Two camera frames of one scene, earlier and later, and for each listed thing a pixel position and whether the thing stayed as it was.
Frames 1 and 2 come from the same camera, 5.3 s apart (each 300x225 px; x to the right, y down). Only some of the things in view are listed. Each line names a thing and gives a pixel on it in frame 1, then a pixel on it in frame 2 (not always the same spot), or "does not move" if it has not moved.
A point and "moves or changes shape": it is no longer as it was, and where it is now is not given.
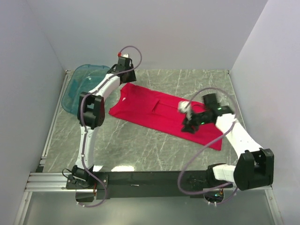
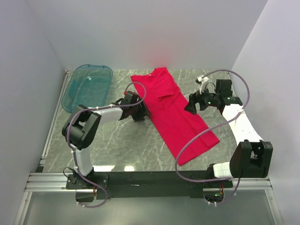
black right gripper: [188, 125] → [194, 98]
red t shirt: [133, 105] moves or changes shape
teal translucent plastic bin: [82, 78] does not move
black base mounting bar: [113, 185] does not move
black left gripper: [132, 78] → [139, 117]
